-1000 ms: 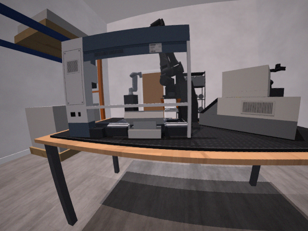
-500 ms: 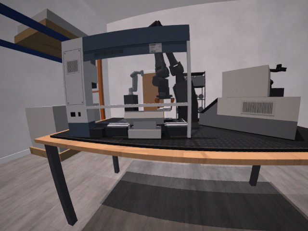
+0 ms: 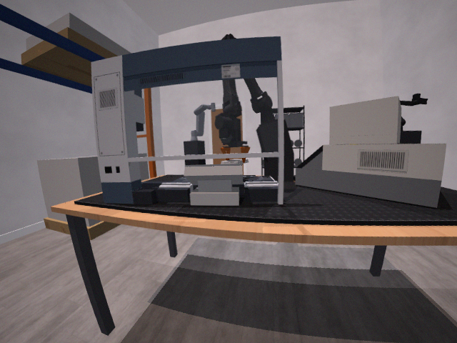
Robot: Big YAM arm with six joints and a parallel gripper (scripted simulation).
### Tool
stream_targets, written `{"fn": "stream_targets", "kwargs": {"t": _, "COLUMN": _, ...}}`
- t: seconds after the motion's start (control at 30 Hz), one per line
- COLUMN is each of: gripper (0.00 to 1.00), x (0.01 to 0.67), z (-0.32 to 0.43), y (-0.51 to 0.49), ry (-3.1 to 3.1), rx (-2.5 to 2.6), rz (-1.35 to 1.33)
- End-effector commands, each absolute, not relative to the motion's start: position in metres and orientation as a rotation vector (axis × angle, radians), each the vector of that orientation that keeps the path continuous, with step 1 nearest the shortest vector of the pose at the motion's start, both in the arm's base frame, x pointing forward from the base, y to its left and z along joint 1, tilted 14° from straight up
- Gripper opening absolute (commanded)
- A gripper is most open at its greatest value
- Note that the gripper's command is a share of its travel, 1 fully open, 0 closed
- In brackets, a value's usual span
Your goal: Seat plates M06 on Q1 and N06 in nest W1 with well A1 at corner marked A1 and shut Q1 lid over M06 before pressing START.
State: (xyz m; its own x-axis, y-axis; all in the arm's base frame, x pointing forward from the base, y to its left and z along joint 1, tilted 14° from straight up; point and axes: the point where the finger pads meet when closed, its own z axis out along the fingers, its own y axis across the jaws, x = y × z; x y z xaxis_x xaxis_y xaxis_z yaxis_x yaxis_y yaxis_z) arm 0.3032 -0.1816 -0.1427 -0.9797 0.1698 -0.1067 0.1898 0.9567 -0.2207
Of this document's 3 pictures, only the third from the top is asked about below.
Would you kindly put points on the white thermal cycler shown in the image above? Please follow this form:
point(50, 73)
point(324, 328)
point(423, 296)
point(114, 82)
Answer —
point(368, 160)

